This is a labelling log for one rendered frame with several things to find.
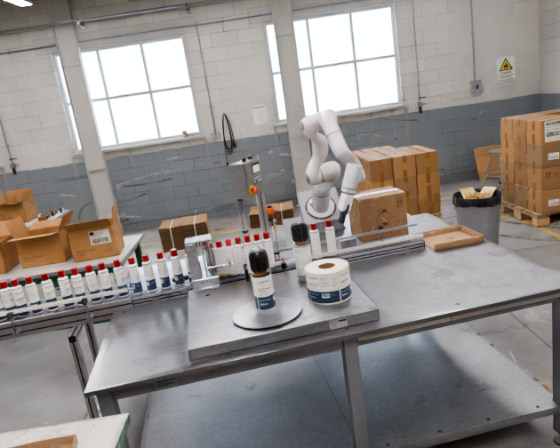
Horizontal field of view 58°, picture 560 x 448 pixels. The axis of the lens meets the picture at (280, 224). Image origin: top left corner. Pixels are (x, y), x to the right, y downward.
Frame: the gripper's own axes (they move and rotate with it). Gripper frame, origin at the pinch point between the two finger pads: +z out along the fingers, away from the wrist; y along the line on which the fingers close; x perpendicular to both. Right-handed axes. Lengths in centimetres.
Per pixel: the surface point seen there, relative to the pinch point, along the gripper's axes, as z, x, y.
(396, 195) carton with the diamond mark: -16.7, 37.6, -18.8
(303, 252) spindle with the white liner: 13.0, -27.5, 32.4
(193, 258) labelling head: 29, -79, 15
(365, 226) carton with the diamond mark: 5.3, 22.8, -18.9
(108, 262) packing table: 80, -130, -109
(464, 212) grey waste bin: 5, 174, -158
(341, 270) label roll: 10, -18, 64
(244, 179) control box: -13, -58, 0
